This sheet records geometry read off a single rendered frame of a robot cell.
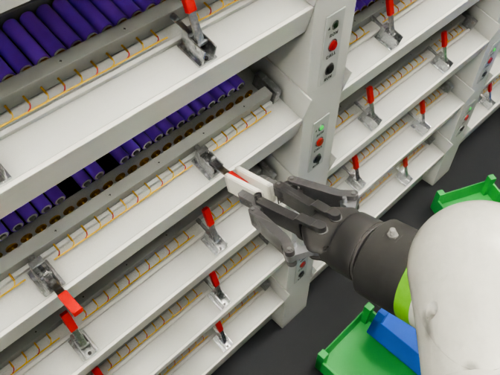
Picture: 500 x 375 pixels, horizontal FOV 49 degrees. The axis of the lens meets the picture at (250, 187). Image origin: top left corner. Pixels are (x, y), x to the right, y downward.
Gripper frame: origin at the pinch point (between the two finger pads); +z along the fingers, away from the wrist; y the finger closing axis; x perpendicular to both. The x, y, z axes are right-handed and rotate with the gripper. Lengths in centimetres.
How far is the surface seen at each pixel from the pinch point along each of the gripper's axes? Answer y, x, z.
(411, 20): 52, 0, 10
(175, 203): -7.6, -1.3, 7.7
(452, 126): 88, -50, 20
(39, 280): -27.6, 1.3, 7.7
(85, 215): -18.5, 3.3, 10.8
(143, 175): -9.1, 3.3, 10.8
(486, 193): 97, -77, 12
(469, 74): 88, -31, 16
